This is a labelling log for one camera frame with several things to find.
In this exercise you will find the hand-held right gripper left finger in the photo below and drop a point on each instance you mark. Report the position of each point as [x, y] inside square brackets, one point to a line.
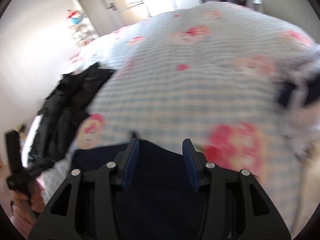
[131, 165]

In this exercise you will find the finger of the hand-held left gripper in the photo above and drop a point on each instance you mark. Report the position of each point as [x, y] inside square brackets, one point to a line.
[40, 168]

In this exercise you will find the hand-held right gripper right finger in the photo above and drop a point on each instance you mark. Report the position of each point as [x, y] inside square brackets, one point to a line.
[190, 165]

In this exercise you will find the navy striped pants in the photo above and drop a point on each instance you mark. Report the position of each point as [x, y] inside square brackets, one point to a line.
[160, 175]

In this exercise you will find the black clothes pile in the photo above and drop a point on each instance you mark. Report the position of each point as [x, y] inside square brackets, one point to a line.
[67, 105]

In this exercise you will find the person's left hand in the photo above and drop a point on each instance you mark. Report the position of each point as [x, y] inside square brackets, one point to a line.
[37, 200]

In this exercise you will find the checked cartoon printed blanket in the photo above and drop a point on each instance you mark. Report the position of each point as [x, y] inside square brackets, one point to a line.
[190, 80]

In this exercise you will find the white printed folded pajama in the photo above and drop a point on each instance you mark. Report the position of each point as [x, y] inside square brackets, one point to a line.
[302, 122]

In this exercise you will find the cream folded cloth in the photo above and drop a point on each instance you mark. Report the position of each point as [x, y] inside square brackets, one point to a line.
[310, 180]

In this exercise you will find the white shelf rack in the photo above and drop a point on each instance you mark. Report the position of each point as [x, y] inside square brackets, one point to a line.
[83, 33]

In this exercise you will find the grey folded cloth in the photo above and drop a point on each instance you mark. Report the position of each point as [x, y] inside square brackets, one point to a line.
[307, 62]

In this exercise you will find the silver fridge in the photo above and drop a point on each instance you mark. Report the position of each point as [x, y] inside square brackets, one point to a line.
[130, 7]

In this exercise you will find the grey door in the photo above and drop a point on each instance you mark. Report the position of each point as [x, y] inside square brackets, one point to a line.
[95, 5]

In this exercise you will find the grey padded headboard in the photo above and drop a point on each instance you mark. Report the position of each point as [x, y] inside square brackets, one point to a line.
[287, 2]

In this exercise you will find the red and blue wall plush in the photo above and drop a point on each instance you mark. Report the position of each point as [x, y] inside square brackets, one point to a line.
[75, 17]

